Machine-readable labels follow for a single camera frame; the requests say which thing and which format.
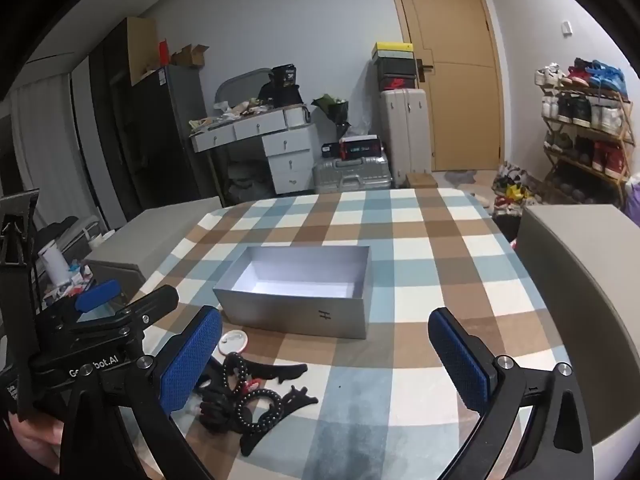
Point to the person's left hand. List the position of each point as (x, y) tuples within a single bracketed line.
[(40, 437)]

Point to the small black box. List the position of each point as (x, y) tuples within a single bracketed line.
[(331, 149)]

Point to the grey upholstered seat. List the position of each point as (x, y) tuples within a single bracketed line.
[(575, 285)]

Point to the grey floor mat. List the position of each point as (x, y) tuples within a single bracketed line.
[(462, 176)]

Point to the white tumbler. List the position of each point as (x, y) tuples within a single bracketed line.
[(54, 262)]

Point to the small cardboard box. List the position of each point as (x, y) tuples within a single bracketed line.
[(421, 181)]

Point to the black printed box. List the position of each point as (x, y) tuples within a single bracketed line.
[(285, 76)]

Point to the clear plastic bag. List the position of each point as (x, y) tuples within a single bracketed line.
[(365, 122)]

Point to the black wrapped bouquet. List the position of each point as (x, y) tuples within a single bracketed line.
[(332, 110)]

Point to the round white badge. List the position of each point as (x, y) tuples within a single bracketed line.
[(234, 338)]

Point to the white curtain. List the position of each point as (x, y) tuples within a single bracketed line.
[(45, 150)]

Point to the dark wardrobe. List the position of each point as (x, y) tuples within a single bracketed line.
[(110, 110)]

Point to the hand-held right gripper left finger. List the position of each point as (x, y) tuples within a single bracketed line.
[(192, 360)]

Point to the silver hard suitcase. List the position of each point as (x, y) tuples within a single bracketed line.
[(350, 175)]

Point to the grey fridge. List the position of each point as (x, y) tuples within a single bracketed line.
[(170, 135)]

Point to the shoe rack with shoes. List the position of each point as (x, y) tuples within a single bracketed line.
[(580, 110)]

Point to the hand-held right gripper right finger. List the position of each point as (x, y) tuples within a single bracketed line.
[(457, 360)]

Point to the arched mirror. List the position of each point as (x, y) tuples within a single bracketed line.
[(237, 87)]

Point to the wooden door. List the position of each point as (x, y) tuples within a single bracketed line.
[(450, 110)]

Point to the grey cardboard box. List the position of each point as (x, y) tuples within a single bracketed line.
[(280, 312)]

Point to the black box with red ends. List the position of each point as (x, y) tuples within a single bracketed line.
[(360, 149)]

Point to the black claw hair clip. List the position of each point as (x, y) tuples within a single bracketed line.
[(210, 405)]

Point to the white dressing table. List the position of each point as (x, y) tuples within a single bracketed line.
[(285, 145)]

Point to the red and black shoe box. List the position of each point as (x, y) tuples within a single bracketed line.
[(396, 83)]

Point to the pile of shoes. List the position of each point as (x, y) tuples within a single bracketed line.
[(515, 190)]

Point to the black bag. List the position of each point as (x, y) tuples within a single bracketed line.
[(247, 182)]

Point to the white hard suitcase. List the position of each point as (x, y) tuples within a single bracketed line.
[(406, 135)]

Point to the red packet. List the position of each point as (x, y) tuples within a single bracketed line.
[(164, 52)]

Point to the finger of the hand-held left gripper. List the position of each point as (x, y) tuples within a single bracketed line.
[(155, 302), (97, 296)]

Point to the open cardboard box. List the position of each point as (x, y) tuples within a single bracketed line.
[(192, 56)]

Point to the plaid tablecloth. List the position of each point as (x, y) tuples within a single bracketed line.
[(425, 260)]

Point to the white light switch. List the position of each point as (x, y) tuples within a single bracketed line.
[(566, 27)]

